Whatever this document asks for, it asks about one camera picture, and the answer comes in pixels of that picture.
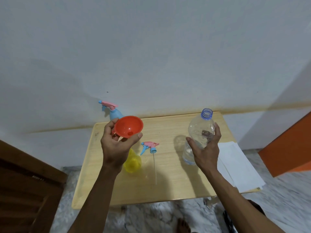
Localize clear plastic water bottle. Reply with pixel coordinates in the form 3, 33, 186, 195
182, 108, 216, 166

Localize person's foot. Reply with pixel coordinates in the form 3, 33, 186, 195
175, 217, 192, 233

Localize person's right forearm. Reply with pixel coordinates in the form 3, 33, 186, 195
200, 168, 286, 233

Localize brown wooden door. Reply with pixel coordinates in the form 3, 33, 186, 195
0, 139, 68, 233

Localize person's left hand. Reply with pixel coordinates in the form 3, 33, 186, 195
101, 118, 143, 169

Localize white paper sheets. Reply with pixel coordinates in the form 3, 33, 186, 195
217, 141, 266, 194

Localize red plastic funnel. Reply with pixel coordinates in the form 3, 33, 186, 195
111, 116, 144, 139

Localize yellow plastic spray bottle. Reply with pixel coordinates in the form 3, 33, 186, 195
123, 148, 142, 174

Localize orange cabinet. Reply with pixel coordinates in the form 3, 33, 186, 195
258, 111, 311, 178

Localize person's right hand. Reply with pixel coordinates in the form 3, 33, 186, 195
186, 122, 222, 173

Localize person's left forearm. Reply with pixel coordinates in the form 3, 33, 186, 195
68, 165, 124, 233

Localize blue spray bottle pink trigger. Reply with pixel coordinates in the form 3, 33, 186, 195
98, 100, 125, 122

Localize pink blue spray trigger head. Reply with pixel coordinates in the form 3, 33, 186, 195
140, 141, 160, 185

